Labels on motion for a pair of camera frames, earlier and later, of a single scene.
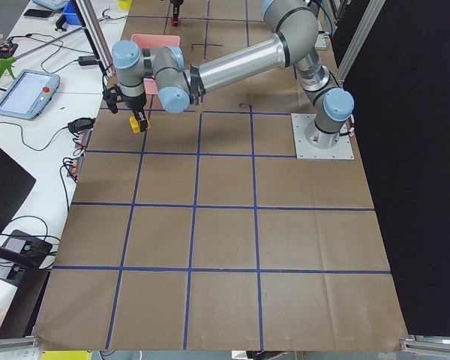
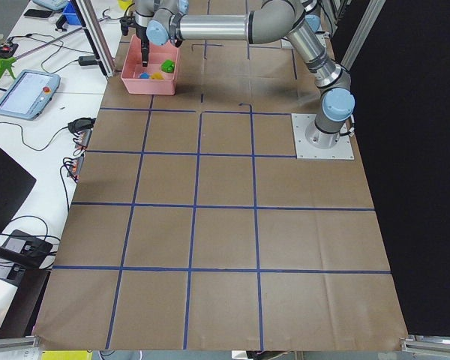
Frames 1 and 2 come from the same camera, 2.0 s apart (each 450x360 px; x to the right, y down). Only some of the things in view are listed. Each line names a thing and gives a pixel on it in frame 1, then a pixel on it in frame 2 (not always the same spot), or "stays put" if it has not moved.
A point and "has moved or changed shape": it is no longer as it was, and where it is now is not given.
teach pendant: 28,94 stays put
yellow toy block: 134,124 has moved or changed shape
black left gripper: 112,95 -> 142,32
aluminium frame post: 88,16 stays put
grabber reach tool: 7,63 stays put
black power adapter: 87,61 stays put
